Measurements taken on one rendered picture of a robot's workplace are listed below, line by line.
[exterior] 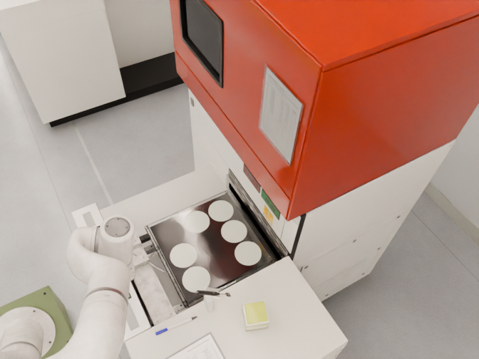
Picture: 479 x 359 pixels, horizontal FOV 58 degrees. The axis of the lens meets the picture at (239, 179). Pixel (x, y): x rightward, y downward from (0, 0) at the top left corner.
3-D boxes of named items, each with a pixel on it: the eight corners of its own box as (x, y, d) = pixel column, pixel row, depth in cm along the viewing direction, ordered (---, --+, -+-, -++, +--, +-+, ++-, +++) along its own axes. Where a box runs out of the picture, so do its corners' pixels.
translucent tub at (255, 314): (263, 307, 142) (265, 299, 137) (268, 329, 138) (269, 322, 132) (241, 310, 141) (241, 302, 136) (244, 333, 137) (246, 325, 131)
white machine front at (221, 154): (196, 134, 208) (192, 67, 176) (290, 269, 166) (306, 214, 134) (190, 136, 207) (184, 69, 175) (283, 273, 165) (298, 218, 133)
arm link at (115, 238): (95, 268, 111) (131, 270, 113) (93, 239, 102) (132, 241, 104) (99, 241, 117) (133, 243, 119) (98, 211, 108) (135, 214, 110)
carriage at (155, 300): (139, 241, 168) (137, 237, 166) (178, 322, 150) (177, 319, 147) (119, 249, 166) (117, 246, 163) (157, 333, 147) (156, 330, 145)
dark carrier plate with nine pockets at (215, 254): (227, 194, 178) (227, 193, 178) (271, 259, 160) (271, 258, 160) (150, 228, 167) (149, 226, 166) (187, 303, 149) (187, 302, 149)
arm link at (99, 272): (43, 325, 86) (72, 248, 114) (125, 326, 89) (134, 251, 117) (43, 288, 83) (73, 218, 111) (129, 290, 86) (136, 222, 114)
